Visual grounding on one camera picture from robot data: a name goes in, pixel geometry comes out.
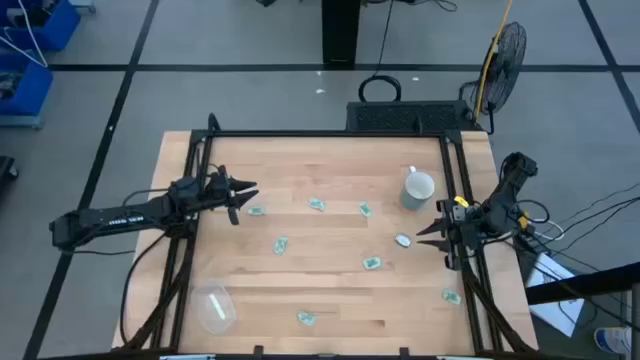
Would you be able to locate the black perforated computer case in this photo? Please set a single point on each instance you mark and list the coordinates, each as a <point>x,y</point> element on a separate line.
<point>390,116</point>

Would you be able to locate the black aluminium table frame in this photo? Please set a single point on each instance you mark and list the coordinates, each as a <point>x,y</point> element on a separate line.
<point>325,133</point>

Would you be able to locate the black upright post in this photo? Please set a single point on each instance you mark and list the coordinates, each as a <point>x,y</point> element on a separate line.
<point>340,32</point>

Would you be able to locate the green white sweetener packet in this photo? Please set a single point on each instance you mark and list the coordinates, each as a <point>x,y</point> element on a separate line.
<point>306,318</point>
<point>280,245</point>
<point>365,209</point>
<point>403,240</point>
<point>372,263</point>
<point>451,296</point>
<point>256,211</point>
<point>317,204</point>

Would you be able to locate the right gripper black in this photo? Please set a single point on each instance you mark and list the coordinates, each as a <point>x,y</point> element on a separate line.
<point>452,250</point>

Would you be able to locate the teal ceramic mug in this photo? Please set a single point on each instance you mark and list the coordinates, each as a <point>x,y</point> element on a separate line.
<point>417,192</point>

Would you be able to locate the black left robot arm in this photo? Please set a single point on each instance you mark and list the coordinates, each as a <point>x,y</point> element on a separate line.
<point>125,217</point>

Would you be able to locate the black floor fan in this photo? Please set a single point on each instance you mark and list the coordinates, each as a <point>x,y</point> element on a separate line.
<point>505,65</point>

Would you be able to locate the black metal beam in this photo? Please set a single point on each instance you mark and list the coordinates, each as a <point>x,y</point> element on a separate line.
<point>582,286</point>

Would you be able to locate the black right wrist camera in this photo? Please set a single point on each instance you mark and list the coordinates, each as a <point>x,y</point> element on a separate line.
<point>470,222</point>

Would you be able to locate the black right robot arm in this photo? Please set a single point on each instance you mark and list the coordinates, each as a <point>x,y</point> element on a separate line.
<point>505,195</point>

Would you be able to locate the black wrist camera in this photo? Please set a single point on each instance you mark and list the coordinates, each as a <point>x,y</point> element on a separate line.
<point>470,222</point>
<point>218,183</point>

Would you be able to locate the blue storage bin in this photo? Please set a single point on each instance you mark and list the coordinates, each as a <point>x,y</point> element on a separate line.
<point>55,30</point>
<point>30,90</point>

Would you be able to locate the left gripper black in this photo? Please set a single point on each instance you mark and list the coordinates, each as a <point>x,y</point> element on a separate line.
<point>233,210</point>

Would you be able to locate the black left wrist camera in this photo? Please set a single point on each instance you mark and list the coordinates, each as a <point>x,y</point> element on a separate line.
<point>218,183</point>

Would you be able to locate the white paper sheet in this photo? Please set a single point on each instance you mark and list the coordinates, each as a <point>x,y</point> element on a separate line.
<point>555,300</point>

